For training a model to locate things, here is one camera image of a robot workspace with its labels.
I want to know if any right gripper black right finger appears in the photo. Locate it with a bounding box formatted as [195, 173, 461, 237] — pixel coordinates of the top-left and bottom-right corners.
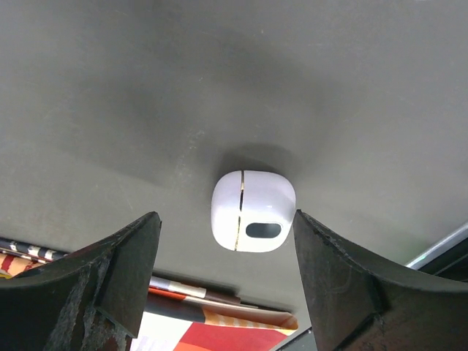
[293, 211, 467, 350]

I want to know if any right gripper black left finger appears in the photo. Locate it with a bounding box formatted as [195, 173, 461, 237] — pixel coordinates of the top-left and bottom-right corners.
[1, 212, 162, 350]

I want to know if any white earbud case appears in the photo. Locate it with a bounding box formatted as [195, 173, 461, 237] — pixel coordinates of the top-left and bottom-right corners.
[211, 170, 296, 253]

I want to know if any colourful patchwork placemat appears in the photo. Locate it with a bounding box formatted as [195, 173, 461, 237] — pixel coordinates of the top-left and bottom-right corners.
[1, 242, 298, 350]

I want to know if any grey cable duct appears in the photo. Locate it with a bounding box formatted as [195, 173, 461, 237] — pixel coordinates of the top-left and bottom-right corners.
[406, 222, 467, 282]

